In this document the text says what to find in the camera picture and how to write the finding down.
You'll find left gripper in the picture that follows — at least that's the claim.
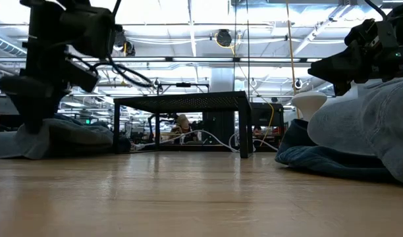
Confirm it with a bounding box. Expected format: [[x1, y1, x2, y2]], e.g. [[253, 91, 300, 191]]
[[0, 13, 70, 134]]

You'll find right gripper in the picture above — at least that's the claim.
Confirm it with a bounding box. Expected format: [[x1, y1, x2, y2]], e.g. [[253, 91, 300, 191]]
[[308, 18, 403, 96]]

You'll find grey baseball cap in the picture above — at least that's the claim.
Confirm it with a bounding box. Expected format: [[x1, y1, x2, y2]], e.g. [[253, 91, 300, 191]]
[[306, 75, 403, 185], [0, 117, 115, 161]]

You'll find white mushroom-shaped hat stand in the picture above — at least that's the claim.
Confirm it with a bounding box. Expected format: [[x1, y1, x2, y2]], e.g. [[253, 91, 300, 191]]
[[290, 91, 328, 122]]

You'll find black box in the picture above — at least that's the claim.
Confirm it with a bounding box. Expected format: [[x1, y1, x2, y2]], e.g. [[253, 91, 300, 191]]
[[250, 102, 284, 128]]

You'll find black cabinet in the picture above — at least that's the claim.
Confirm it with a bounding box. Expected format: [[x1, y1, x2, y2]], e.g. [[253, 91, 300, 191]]
[[202, 111, 236, 146]]

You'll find long ceiling light bar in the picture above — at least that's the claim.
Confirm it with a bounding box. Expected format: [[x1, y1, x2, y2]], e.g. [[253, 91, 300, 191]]
[[68, 56, 323, 65]]

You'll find black perforated metal rack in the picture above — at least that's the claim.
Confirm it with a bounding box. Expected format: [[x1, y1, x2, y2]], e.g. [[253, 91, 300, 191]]
[[112, 91, 254, 159]]

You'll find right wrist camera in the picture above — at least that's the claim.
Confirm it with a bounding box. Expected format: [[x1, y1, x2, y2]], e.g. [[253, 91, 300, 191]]
[[369, 19, 400, 52]]

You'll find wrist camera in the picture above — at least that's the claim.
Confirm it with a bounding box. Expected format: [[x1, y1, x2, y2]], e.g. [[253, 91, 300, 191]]
[[369, 19, 400, 52], [65, 60, 101, 93]]

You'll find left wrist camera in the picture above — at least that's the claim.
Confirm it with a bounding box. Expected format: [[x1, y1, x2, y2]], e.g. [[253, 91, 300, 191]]
[[65, 60, 101, 93]]

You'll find silver ventilation duct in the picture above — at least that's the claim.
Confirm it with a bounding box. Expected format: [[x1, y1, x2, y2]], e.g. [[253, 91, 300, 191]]
[[0, 32, 26, 57]]

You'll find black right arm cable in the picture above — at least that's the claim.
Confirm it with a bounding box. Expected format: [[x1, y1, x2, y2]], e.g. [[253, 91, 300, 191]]
[[364, 0, 389, 22]]

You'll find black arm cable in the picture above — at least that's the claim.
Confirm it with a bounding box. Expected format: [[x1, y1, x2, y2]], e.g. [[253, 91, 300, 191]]
[[364, 0, 389, 22], [69, 52, 156, 89]]

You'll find black hanging cable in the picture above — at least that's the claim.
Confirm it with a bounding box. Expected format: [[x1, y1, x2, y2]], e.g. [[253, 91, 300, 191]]
[[246, 0, 251, 96]]

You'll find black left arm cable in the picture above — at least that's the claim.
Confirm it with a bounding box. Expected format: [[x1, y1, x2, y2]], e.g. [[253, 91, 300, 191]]
[[69, 52, 156, 89]]

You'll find black ceiling cable reel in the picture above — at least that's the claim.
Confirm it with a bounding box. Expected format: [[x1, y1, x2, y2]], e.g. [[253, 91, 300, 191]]
[[215, 28, 234, 48], [114, 31, 136, 57]]

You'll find white cable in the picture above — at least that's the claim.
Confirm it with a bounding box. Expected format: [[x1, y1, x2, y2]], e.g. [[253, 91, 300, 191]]
[[132, 129, 279, 153]]

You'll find black aluminium table frame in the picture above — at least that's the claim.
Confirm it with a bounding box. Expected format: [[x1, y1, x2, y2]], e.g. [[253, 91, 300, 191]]
[[130, 144, 278, 153]]

